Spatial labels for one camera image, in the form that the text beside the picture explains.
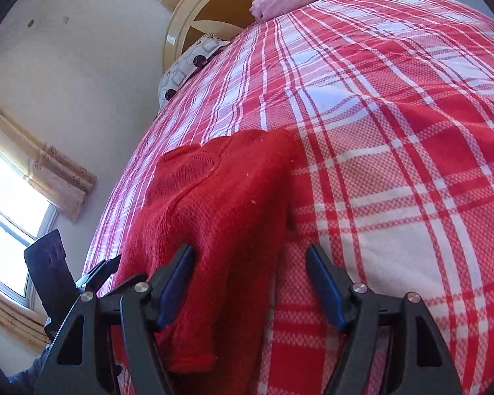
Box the red knitted sweater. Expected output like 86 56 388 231
115 129 301 394

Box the beige side curtain left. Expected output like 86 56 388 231
0 292 50 352

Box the beige side curtain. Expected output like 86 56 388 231
0 292 50 352
0 105 97 222

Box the side window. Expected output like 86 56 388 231
0 156 56 308

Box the beige side curtain right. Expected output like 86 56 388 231
0 105 97 222

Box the red white plaid bedspread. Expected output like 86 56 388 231
85 0 494 394

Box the grey patterned pillow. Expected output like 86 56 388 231
158 34 229 110

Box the cream wooden headboard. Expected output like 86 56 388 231
162 0 254 69

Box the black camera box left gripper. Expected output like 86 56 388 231
24 229 79 341

